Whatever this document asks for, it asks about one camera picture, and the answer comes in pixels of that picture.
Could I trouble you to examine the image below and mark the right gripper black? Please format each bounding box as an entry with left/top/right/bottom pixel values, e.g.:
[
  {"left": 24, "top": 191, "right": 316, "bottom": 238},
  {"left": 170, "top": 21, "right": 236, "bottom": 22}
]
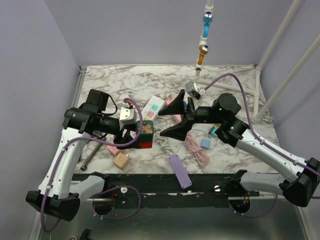
[{"left": 158, "top": 90, "right": 224, "bottom": 142}]

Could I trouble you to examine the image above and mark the white PVC pipe frame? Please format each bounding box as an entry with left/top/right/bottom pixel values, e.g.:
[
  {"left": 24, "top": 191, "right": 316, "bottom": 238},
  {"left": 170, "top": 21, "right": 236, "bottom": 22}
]
[{"left": 193, "top": 0, "right": 320, "bottom": 123}]

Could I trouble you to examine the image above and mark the pink cube socket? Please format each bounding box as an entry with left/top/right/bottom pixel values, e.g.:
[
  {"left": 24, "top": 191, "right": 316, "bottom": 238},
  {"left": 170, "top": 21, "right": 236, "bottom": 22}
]
[{"left": 107, "top": 145, "right": 122, "bottom": 157}]

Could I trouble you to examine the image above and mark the white power strip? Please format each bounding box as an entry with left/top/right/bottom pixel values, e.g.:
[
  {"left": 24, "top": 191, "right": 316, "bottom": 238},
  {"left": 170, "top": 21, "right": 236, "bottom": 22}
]
[{"left": 141, "top": 93, "right": 172, "bottom": 121}]

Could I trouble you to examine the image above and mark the teal plug adapter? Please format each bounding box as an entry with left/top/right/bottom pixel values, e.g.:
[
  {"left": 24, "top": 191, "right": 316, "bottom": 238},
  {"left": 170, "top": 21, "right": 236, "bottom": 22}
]
[{"left": 208, "top": 126, "right": 218, "bottom": 138}]

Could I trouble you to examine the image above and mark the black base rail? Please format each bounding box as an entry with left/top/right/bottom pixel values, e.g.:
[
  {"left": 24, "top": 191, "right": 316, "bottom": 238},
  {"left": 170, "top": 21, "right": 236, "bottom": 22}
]
[{"left": 72, "top": 169, "right": 261, "bottom": 216}]

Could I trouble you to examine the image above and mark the pink power strip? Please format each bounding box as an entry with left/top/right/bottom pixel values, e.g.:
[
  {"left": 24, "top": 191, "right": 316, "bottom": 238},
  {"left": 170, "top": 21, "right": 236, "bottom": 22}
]
[{"left": 164, "top": 97, "right": 182, "bottom": 123}]

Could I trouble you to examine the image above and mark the light blue plug adapter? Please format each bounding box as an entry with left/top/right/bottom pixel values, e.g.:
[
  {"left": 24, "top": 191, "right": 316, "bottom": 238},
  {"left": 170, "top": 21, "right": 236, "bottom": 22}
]
[{"left": 200, "top": 138, "right": 211, "bottom": 150}]

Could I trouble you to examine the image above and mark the pink power cable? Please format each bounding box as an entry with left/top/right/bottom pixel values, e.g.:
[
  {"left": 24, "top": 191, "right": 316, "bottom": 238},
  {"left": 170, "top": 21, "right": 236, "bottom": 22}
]
[{"left": 184, "top": 131, "right": 210, "bottom": 167}]

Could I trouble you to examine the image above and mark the red cube socket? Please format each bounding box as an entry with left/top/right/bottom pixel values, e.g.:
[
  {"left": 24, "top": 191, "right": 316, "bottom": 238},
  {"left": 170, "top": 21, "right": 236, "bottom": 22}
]
[{"left": 138, "top": 141, "right": 153, "bottom": 149}]

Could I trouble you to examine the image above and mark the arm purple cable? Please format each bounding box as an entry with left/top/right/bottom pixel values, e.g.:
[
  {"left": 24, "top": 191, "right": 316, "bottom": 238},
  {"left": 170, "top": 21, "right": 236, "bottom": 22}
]
[
  {"left": 204, "top": 73, "right": 320, "bottom": 218},
  {"left": 39, "top": 97, "right": 145, "bottom": 233}
]

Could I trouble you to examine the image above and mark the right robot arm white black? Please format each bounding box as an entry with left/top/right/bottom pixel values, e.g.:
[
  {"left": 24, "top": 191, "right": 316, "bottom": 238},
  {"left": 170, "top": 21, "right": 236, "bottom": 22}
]
[{"left": 158, "top": 90, "right": 320, "bottom": 207}]

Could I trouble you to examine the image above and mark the white coiled power cable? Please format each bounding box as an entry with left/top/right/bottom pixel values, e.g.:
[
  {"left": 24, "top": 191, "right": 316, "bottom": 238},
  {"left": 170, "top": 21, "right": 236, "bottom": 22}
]
[{"left": 154, "top": 132, "right": 174, "bottom": 156}]

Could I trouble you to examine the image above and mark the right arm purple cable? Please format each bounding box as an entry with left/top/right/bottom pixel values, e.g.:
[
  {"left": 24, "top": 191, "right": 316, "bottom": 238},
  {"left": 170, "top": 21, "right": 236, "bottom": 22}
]
[{"left": 204, "top": 73, "right": 320, "bottom": 218}]

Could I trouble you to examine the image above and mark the grey metal crank handle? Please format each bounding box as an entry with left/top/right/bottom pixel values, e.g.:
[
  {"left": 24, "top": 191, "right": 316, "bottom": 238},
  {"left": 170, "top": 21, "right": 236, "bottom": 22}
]
[{"left": 80, "top": 143, "right": 102, "bottom": 171}]

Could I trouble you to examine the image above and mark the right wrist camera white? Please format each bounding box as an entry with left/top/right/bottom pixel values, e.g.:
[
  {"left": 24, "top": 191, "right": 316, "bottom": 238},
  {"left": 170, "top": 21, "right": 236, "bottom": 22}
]
[{"left": 184, "top": 80, "right": 207, "bottom": 100}]

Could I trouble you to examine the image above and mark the dark green cube socket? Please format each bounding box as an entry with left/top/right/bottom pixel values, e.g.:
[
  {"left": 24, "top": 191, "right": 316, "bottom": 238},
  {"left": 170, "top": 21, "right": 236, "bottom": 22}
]
[{"left": 136, "top": 120, "right": 154, "bottom": 143}]

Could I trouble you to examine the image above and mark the blue orange pipe stand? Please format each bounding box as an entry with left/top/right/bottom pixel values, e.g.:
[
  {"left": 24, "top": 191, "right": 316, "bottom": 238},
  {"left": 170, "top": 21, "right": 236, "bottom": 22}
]
[{"left": 195, "top": 0, "right": 214, "bottom": 78}]

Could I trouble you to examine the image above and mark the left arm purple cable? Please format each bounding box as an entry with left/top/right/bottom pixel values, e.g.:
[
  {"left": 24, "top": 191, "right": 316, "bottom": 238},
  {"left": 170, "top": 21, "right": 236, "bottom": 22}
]
[{"left": 39, "top": 97, "right": 145, "bottom": 233}]

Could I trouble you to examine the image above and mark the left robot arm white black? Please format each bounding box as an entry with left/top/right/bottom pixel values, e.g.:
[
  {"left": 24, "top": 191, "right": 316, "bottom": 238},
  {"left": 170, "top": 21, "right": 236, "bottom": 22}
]
[{"left": 25, "top": 89, "right": 143, "bottom": 222}]

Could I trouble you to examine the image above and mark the beige cube socket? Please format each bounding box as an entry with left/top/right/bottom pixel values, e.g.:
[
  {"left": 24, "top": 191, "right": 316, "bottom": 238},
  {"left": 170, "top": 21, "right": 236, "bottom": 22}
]
[{"left": 112, "top": 152, "right": 130, "bottom": 170}]

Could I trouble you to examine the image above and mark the purple USB power strip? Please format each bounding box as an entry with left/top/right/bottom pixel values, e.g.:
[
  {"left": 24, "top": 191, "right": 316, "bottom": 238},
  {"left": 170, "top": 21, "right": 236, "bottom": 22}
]
[{"left": 168, "top": 154, "right": 192, "bottom": 189}]

